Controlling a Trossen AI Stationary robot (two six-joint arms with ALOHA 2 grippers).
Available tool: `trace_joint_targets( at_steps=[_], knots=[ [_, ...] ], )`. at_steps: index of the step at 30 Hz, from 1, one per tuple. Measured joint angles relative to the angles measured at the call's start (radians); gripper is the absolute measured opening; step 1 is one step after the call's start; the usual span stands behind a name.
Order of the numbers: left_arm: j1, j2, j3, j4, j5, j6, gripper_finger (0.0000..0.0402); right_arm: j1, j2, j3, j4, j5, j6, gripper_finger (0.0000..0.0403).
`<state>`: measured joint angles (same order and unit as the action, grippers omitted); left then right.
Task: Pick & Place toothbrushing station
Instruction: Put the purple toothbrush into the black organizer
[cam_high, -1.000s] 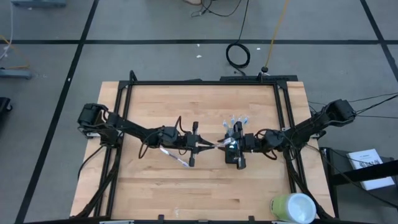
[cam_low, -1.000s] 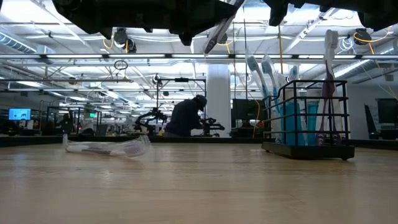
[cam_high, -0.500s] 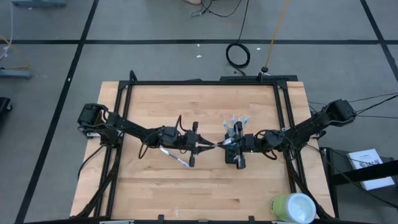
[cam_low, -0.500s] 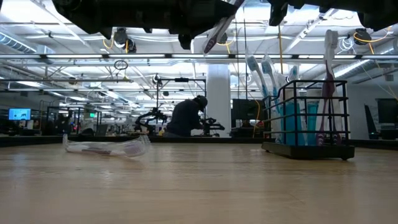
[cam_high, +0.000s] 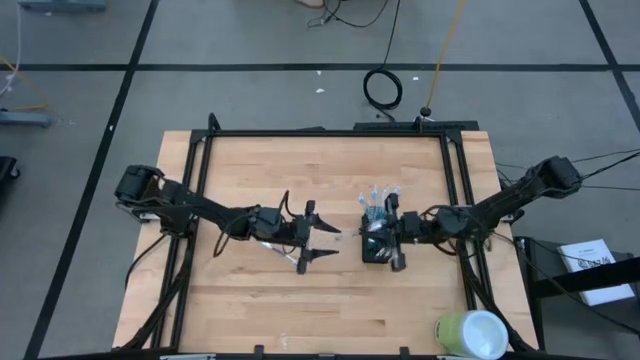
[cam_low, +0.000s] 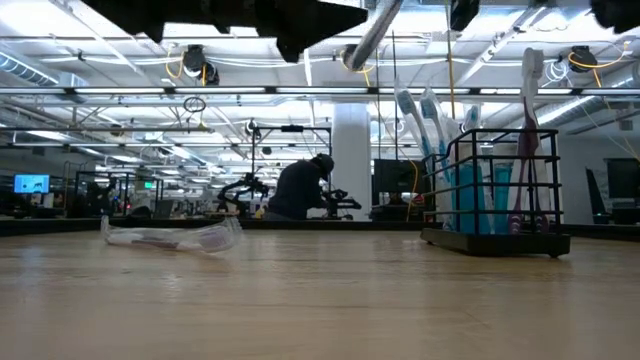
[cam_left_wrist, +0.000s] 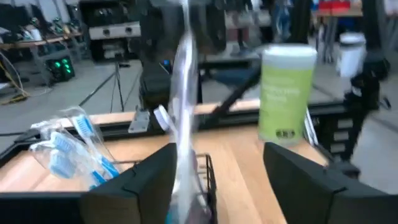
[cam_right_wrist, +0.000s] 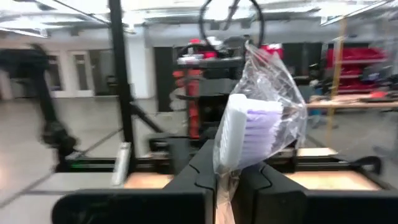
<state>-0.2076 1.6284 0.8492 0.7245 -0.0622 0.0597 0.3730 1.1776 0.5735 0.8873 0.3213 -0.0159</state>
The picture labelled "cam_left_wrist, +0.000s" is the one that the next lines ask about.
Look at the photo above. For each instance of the black tripod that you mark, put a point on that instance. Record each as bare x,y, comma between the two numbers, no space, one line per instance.
117,81

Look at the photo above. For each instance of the computer tower green lights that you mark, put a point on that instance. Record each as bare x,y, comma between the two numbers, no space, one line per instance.
60,68

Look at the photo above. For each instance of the person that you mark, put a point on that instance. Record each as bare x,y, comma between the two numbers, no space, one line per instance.
281,21

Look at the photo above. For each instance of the green disinfecting wipes canister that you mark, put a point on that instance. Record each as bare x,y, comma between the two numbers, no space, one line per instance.
286,93

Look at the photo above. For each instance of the wooden table with red bins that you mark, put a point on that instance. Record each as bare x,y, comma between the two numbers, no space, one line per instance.
339,13

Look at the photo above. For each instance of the black stand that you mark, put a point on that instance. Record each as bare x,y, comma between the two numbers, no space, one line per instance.
363,90

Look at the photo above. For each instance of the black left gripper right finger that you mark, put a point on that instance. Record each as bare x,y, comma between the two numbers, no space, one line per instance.
304,193

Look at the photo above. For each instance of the white bucket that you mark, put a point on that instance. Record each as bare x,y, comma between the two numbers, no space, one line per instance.
351,56

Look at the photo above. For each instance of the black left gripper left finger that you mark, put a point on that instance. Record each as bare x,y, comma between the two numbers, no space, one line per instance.
140,193

